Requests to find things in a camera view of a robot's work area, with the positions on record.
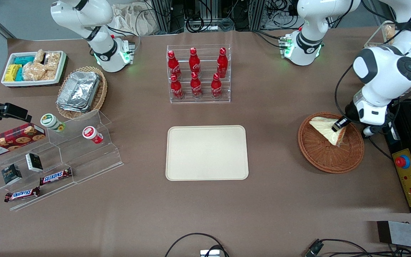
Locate beige plastic tray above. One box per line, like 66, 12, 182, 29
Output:
166, 125, 249, 181

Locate light oval wicker basket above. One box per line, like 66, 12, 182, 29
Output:
56, 66, 108, 120

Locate black cable with connector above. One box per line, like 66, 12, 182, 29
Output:
305, 238, 411, 257

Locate brown round wicker basket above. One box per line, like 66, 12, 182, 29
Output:
298, 112, 365, 174

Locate red lid yogurt cup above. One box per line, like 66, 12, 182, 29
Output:
82, 126, 104, 145

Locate white cloth bag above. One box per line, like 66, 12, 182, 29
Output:
112, 3, 156, 36

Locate black looped cable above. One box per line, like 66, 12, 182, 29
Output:
164, 233, 229, 257

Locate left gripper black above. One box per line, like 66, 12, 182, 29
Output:
332, 102, 361, 131

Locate triangle sandwich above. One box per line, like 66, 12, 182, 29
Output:
309, 117, 347, 147

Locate clear acrylic step stand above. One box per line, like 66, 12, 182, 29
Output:
0, 109, 125, 212

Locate white snack bin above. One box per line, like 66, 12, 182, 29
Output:
1, 51, 67, 88

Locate aluminium frame post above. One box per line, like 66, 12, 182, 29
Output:
249, 0, 266, 31
151, 0, 173, 34

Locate black cable bundle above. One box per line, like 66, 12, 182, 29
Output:
185, 14, 235, 33

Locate stacked foil containers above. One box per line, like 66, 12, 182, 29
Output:
56, 71, 101, 113

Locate green lid yogurt cup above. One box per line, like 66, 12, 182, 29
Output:
40, 113, 66, 133

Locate yellow snack packet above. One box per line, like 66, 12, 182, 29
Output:
5, 64, 22, 82

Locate clear acrylic bottle rack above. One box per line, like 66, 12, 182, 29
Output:
166, 44, 232, 104

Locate black power cable with plug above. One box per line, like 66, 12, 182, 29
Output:
368, 136, 393, 160

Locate Snickers bar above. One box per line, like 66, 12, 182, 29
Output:
4, 186, 41, 203
39, 167, 73, 186

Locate dark wooden box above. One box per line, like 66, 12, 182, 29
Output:
377, 221, 411, 250

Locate red Walkers cookie box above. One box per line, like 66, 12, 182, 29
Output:
0, 123, 46, 160

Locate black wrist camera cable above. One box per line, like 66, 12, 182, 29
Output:
334, 64, 356, 117

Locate red cola bottle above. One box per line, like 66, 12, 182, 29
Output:
190, 72, 203, 99
211, 73, 224, 99
189, 47, 201, 75
167, 50, 182, 79
170, 74, 184, 100
217, 47, 228, 78

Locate small black carton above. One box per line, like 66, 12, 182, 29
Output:
1, 164, 23, 185
25, 153, 44, 173

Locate white wire rack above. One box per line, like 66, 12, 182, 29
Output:
364, 21, 411, 77

